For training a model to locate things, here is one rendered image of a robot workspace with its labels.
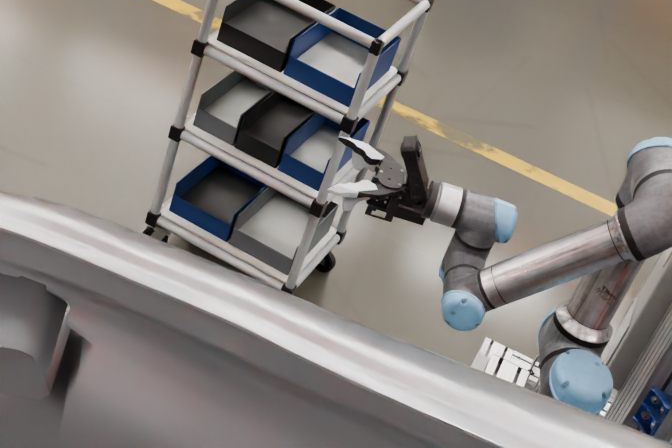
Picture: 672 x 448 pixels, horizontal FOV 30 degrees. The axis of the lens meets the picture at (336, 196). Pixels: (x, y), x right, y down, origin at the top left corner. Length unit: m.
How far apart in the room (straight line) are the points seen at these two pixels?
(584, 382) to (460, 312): 0.28
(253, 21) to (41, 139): 1.04
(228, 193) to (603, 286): 1.82
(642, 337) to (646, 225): 0.65
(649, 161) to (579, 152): 3.07
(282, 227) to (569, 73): 2.40
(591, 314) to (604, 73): 3.73
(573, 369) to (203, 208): 1.76
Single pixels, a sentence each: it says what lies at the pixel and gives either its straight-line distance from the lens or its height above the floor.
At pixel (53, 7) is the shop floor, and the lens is 5.06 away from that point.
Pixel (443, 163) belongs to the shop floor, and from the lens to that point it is 4.84.
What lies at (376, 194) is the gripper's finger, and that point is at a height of 1.23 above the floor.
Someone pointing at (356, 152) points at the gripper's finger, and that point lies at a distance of 2.32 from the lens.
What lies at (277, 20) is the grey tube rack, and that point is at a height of 0.82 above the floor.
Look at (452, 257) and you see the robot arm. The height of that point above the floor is 1.14.
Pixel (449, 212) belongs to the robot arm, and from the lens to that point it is 2.27.
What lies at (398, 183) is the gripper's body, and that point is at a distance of 2.26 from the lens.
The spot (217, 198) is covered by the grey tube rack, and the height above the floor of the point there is 0.18.
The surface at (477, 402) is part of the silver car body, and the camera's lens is 1.05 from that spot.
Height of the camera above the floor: 2.44
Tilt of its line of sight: 33 degrees down
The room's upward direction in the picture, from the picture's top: 20 degrees clockwise
